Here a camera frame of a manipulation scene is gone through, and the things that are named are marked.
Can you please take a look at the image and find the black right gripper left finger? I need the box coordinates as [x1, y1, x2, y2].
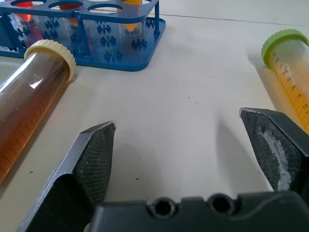
[14, 121, 117, 232]

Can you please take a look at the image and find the cream capped brown liquid tube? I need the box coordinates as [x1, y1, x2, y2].
[0, 40, 77, 186]

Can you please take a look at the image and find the green capped yellow liquid tube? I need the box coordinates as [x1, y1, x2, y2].
[260, 28, 309, 135]

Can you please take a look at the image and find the blue plastic test tube rack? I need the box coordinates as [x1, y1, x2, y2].
[0, 0, 167, 72]

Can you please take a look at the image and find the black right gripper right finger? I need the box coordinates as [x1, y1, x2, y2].
[239, 107, 309, 202]

